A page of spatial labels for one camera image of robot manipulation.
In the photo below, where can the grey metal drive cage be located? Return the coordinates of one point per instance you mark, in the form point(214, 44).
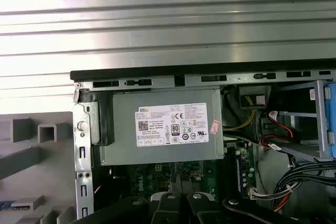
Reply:
point(319, 119)

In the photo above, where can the black PC case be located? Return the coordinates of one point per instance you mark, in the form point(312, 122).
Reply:
point(131, 73)

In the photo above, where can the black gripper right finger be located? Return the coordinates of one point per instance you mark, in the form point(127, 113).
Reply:
point(199, 208)

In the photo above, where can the grey power supply unit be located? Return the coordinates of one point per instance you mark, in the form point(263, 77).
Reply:
point(170, 127)

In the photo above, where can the black RAM slot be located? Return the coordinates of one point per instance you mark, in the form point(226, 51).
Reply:
point(234, 174)
point(229, 174)

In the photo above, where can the green motherboard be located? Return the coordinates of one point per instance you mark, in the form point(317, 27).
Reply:
point(210, 179)

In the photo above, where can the blue drive bracket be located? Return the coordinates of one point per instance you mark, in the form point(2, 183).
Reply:
point(331, 119)

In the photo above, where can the blue RAM stick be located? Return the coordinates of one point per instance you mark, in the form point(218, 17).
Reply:
point(239, 176)

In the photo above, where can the RAM stick with gold contacts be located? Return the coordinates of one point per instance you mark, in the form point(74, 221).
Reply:
point(13, 205)

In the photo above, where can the grey parts rack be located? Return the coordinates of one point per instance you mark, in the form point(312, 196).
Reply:
point(52, 171)

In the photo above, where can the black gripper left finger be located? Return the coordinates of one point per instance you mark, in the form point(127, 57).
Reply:
point(168, 208)

